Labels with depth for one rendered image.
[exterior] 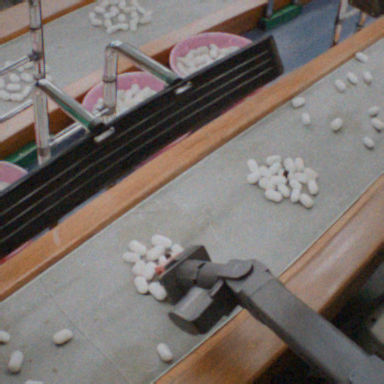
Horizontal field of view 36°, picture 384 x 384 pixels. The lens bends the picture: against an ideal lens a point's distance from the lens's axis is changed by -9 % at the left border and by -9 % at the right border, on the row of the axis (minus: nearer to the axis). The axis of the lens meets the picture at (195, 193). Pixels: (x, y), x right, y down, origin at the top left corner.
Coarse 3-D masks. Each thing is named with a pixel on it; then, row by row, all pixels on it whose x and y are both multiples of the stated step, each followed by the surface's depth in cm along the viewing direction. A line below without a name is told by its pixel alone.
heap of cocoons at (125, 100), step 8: (136, 88) 148; (144, 88) 148; (120, 96) 147; (128, 96) 146; (136, 96) 146; (144, 96) 147; (96, 104) 143; (120, 104) 145; (128, 104) 144; (120, 112) 142
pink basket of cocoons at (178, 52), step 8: (184, 40) 158; (192, 40) 160; (200, 40) 162; (208, 40) 163; (216, 40) 163; (224, 40) 163; (240, 40) 162; (248, 40) 161; (176, 48) 156; (184, 48) 159; (192, 48) 162; (176, 56) 157; (184, 56) 161; (176, 72) 149; (248, 96) 149; (224, 112) 154
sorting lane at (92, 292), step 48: (336, 96) 154; (240, 144) 138; (288, 144) 140; (336, 144) 141; (192, 192) 128; (240, 192) 129; (336, 192) 131; (96, 240) 118; (144, 240) 119; (192, 240) 120; (240, 240) 121; (288, 240) 122; (48, 288) 109; (96, 288) 111; (48, 336) 103; (96, 336) 104; (144, 336) 105; (192, 336) 106
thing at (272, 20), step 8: (272, 0) 175; (296, 0) 186; (272, 8) 177; (280, 8) 186; (288, 8) 186; (296, 8) 188; (264, 16) 180; (272, 16) 182; (280, 16) 184; (288, 16) 188; (264, 24) 180; (272, 24) 183
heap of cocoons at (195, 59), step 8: (200, 48) 161; (208, 48) 162; (216, 48) 162; (224, 48) 162; (232, 48) 162; (192, 56) 159; (200, 56) 158; (208, 56) 159; (216, 56) 161; (176, 64) 156; (184, 64) 157; (192, 64) 156; (200, 64) 158; (208, 64) 156; (184, 72) 153; (192, 72) 154
